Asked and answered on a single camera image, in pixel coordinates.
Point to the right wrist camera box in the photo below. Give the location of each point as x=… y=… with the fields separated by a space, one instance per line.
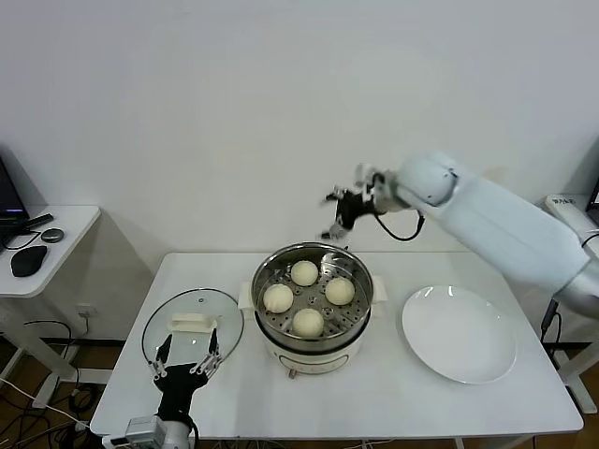
x=374 y=181

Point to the black bar device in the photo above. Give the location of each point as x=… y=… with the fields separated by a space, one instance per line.
x=39 y=220

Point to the cream electric cooker base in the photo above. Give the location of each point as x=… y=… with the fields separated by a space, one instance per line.
x=313 y=360

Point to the white steamed baozi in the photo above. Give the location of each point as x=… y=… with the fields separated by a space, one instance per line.
x=304 y=273
x=308 y=322
x=339 y=291
x=278 y=299

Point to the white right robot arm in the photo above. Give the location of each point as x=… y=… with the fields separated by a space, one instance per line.
x=491 y=210

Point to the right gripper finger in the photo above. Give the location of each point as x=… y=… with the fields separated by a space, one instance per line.
x=334 y=231
x=333 y=194

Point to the white wall socket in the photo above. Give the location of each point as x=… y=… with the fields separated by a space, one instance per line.
x=85 y=309

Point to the black monitor screen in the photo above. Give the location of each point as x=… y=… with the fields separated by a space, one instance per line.
x=9 y=187

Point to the white floor power strip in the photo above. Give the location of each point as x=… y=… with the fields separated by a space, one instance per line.
x=82 y=425

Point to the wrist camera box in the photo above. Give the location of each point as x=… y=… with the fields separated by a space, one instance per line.
x=140 y=430
x=374 y=181

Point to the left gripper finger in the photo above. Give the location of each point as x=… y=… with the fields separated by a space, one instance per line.
x=163 y=357
x=213 y=360

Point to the white side table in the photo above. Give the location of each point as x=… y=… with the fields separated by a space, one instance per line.
x=70 y=224

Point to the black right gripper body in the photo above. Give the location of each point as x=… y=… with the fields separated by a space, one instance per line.
x=350 y=208

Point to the perforated steel steamer basket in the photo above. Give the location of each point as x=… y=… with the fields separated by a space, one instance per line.
x=355 y=322

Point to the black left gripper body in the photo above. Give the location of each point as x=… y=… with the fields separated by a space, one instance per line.
x=178 y=388

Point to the white desk with label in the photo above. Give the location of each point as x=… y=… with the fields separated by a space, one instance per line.
x=564 y=208

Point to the dark monitor edge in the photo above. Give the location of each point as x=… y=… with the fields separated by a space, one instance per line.
x=594 y=194

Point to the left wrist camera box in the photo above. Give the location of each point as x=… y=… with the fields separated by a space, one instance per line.
x=140 y=430

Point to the black computer mouse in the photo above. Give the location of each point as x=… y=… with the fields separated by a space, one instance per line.
x=28 y=259

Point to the white round plate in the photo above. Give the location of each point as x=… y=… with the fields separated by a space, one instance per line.
x=458 y=334

